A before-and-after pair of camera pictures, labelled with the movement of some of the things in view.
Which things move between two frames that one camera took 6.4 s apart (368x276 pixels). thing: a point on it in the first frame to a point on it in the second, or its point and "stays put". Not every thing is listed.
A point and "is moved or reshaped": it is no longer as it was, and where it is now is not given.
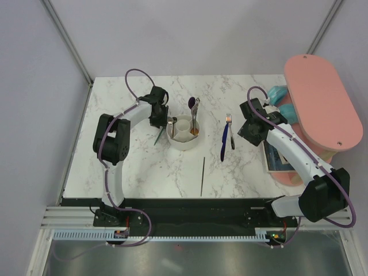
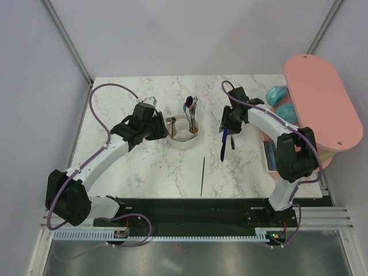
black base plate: (192, 215) stays put
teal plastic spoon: (158, 136) is moved or reshaped
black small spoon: (175, 119) stays put
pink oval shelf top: (327, 115) stays put
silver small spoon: (170, 124) stays put
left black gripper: (163, 123) to (162, 131)
